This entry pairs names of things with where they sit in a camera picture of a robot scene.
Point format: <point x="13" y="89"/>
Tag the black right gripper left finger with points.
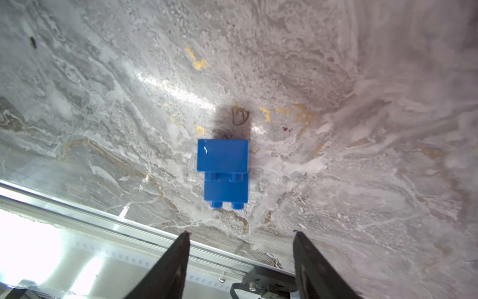
<point x="166" y="279"/>

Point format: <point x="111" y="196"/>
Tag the aluminium front rail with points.
<point x="52" y="249"/>

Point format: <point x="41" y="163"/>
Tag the blue 2x2 lego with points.
<point x="220" y="188"/>
<point x="223" y="156"/>

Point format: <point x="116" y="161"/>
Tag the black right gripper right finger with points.
<point x="315" y="276"/>

